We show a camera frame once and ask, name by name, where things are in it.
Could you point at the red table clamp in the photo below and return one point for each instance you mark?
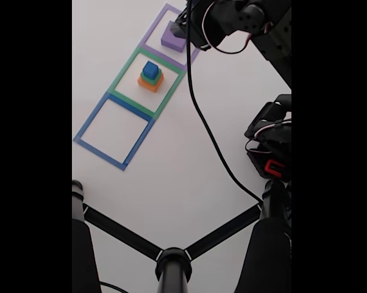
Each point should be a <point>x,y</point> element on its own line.
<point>274,168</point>

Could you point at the orange square block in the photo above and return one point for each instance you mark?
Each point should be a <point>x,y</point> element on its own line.
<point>150,87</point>

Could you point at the black camera tripod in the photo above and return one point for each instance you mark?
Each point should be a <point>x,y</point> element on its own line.
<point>172,268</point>

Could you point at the purple square block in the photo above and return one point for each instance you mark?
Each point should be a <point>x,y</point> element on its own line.
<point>171,39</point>

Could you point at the green cube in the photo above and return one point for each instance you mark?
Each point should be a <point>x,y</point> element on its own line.
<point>154,80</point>

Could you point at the blue tape square frame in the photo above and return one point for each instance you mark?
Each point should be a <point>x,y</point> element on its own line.
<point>99,154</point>

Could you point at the green tape square frame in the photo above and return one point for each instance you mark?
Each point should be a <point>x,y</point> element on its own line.
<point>124,69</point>

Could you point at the small blue cube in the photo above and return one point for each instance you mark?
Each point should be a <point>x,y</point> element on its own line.
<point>150,69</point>

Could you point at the purple tape square frame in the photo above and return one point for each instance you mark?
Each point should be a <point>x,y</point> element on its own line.
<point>163,58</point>

